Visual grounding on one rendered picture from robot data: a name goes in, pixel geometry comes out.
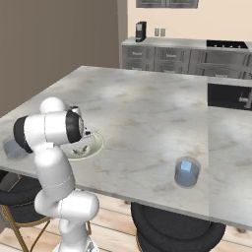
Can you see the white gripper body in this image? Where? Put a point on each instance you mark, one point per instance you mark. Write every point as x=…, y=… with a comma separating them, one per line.
x=87, y=133

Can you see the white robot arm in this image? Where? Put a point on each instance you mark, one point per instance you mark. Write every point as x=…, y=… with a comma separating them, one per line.
x=52, y=170

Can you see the pale green patterned bowl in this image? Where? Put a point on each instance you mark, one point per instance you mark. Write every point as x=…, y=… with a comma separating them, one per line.
x=89, y=148

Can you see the ice cube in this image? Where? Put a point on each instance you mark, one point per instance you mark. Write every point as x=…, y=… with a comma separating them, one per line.
x=186, y=166

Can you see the black round stool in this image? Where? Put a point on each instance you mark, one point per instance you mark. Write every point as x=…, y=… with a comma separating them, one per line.
x=177, y=231
x=18, y=197

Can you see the grey cupboard run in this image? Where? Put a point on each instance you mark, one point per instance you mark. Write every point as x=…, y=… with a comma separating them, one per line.
x=170, y=59

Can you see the black coffee machine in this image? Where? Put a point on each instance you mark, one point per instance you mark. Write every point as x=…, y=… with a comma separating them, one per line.
x=140, y=31

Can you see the black sink basin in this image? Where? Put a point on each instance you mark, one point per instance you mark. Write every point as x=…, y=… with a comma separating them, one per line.
x=223, y=95

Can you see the silver tap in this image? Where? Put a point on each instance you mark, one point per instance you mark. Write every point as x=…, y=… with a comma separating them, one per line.
x=245, y=98

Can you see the black hob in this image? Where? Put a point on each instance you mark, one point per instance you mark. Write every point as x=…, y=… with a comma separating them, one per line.
x=226, y=44

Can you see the grey wall socket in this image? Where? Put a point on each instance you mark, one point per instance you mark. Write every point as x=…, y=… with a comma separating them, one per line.
x=162, y=32
x=157, y=32

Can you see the grey wall cupboard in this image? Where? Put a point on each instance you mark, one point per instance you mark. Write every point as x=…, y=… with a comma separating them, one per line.
x=167, y=3

